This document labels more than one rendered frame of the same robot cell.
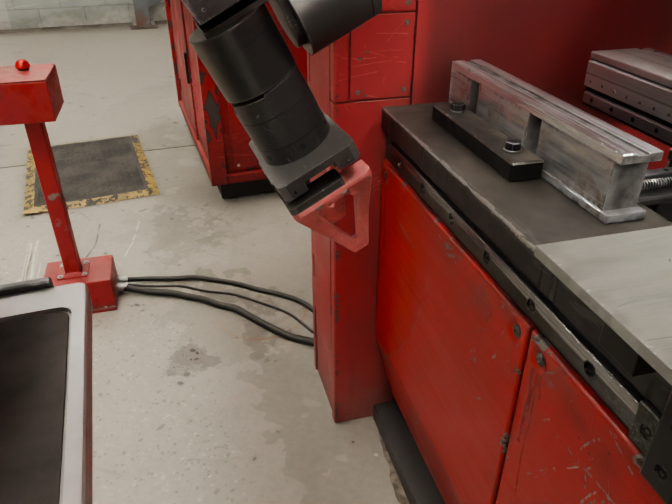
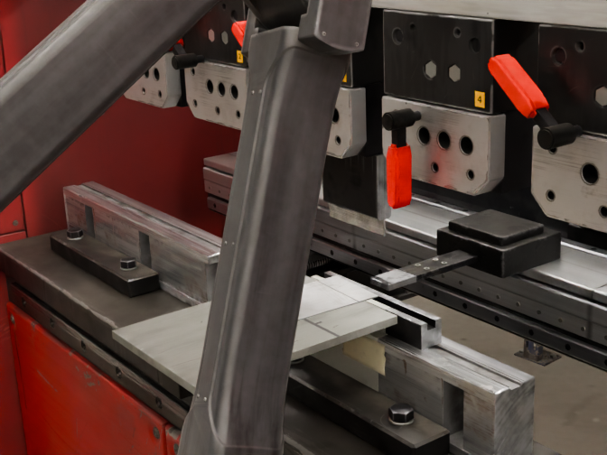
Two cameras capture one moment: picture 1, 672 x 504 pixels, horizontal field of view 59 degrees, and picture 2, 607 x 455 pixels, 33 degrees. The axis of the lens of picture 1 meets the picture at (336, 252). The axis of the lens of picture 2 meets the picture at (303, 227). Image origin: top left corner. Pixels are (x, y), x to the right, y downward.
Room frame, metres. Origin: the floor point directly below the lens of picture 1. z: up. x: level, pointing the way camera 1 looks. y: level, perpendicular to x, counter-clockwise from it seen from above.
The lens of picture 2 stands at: (-0.63, 0.01, 1.45)
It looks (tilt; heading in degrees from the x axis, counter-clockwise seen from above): 18 degrees down; 339
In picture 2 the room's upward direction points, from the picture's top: 2 degrees counter-clockwise
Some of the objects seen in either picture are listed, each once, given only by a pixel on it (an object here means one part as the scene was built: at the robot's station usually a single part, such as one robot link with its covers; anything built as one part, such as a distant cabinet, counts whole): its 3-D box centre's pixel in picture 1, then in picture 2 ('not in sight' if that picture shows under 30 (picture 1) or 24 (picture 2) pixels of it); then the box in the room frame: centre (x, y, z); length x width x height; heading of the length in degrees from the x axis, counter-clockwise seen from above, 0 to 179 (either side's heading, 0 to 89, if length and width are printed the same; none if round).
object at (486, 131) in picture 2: not in sight; (463, 95); (0.23, -0.50, 1.26); 0.15 x 0.09 x 0.17; 15
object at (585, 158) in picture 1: (530, 125); (145, 241); (0.93, -0.31, 0.92); 0.50 x 0.06 x 0.10; 15
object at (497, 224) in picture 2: not in sight; (456, 252); (0.44, -0.61, 1.01); 0.26 x 0.12 x 0.05; 105
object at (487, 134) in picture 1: (481, 137); (101, 260); (0.97, -0.25, 0.89); 0.30 x 0.05 x 0.03; 15
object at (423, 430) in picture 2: not in sight; (343, 399); (0.35, -0.41, 0.89); 0.30 x 0.05 x 0.03; 15
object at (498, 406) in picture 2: not in sight; (389, 364); (0.35, -0.47, 0.92); 0.39 x 0.06 x 0.10; 15
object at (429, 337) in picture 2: not in sight; (372, 307); (0.38, -0.46, 0.99); 0.20 x 0.03 x 0.03; 15
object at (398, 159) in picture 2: not in sight; (403, 158); (0.23, -0.43, 1.20); 0.04 x 0.02 x 0.10; 105
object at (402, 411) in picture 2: not in sight; (401, 413); (0.25, -0.43, 0.91); 0.03 x 0.03 x 0.02
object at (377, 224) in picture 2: not in sight; (355, 187); (0.40, -0.45, 1.13); 0.10 x 0.02 x 0.10; 15
